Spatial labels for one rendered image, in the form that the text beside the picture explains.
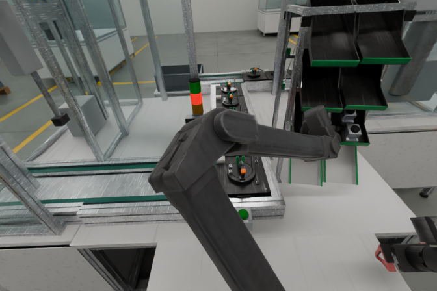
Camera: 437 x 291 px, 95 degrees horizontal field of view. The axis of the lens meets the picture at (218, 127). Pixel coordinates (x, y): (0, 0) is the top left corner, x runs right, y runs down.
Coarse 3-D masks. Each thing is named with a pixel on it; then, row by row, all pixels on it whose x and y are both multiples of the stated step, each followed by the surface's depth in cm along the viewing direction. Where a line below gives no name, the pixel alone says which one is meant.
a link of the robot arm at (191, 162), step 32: (192, 128) 27; (160, 160) 27; (192, 160) 23; (192, 192) 22; (224, 192) 26; (192, 224) 24; (224, 224) 25; (224, 256) 24; (256, 256) 26; (256, 288) 25
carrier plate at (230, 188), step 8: (232, 160) 106; (248, 160) 105; (224, 168) 102; (256, 168) 101; (224, 176) 97; (256, 176) 96; (264, 176) 96; (224, 184) 93; (232, 184) 93; (240, 184) 93; (248, 184) 92; (264, 184) 92; (232, 192) 89; (240, 192) 89; (248, 192) 89; (256, 192) 89; (264, 192) 89
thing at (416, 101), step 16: (416, 32) 118; (432, 64) 129; (384, 80) 135; (416, 80) 135; (432, 80) 135; (384, 96) 142; (400, 96) 142; (416, 96) 142; (432, 96) 142; (384, 112) 149; (400, 112) 149; (416, 112) 150
